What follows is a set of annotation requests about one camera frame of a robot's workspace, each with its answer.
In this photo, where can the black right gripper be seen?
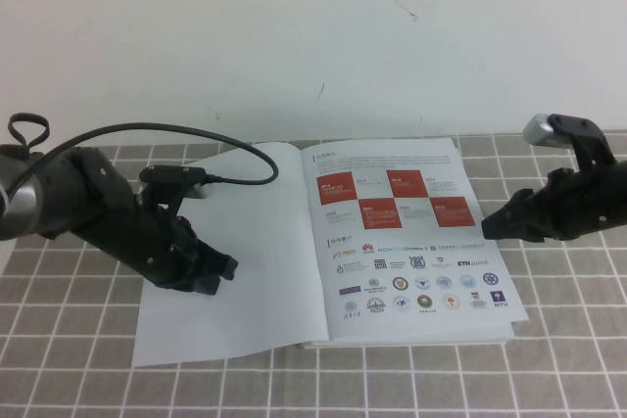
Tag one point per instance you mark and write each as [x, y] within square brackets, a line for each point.
[568, 207]

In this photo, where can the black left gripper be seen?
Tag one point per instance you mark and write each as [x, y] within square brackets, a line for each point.
[161, 246]

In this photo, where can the white brochure book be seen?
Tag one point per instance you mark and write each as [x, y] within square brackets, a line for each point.
[392, 242]

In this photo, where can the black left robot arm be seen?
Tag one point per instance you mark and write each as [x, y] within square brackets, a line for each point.
[29, 207]

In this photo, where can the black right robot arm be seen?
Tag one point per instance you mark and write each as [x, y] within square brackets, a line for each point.
[619, 198]

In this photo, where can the grey white-grid tablecloth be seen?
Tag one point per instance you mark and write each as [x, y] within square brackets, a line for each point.
[343, 388]

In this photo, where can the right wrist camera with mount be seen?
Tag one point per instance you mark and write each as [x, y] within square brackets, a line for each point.
[536, 131]

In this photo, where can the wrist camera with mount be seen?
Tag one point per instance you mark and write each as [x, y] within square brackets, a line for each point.
[171, 174]
[536, 131]

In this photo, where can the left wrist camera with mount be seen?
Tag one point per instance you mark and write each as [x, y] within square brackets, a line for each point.
[171, 174]

